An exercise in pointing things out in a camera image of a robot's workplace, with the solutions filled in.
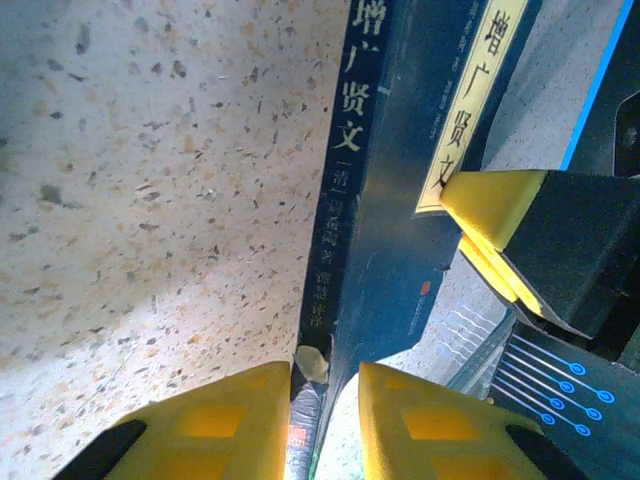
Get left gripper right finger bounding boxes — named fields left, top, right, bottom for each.
left=357, top=360, right=594, bottom=480

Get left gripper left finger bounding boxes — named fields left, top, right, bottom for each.
left=49, top=360, right=293, bottom=480

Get dark blue book yellow label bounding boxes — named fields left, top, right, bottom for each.
left=284, top=0, right=546, bottom=480

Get aluminium side rail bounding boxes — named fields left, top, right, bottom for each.
left=444, top=314, right=521, bottom=406

